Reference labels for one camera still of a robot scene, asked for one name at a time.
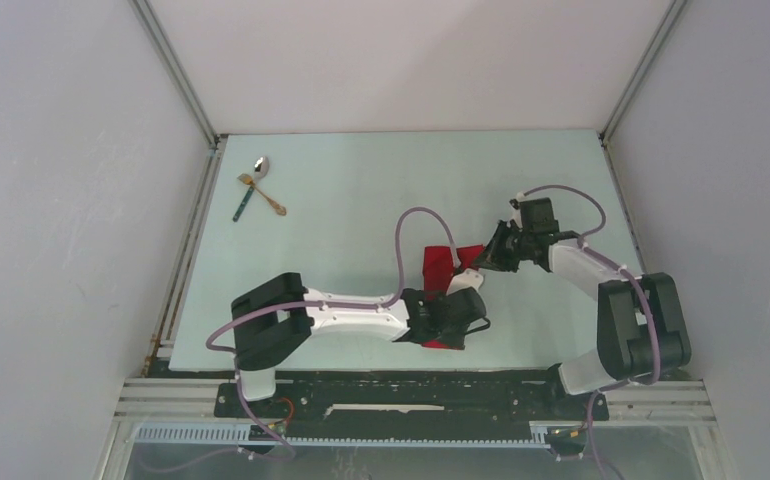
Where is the red satin napkin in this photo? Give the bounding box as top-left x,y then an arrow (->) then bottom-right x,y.
422,245 -> 484,350

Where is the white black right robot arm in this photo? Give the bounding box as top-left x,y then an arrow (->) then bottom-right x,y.
475,196 -> 692,418

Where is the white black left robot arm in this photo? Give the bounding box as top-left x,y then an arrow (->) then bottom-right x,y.
231,269 -> 490,417

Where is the gold fork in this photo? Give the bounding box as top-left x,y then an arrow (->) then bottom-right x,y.
238,174 -> 287,216

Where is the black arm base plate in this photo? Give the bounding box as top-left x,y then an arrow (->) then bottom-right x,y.
213,370 -> 607,440

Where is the white slotted cable duct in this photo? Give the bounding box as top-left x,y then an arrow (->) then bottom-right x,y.
133,422 -> 549,449

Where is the silver spoon teal handle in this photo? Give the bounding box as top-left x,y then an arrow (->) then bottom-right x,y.
232,156 -> 270,222

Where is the right aluminium frame post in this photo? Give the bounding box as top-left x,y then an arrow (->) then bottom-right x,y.
600,0 -> 690,145

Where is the aluminium frame post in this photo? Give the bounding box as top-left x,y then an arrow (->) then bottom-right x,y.
600,0 -> 690,145
128,0 -> 220,149

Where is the left aluminium frame post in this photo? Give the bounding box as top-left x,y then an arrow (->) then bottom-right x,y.
128,0 -> 220,149

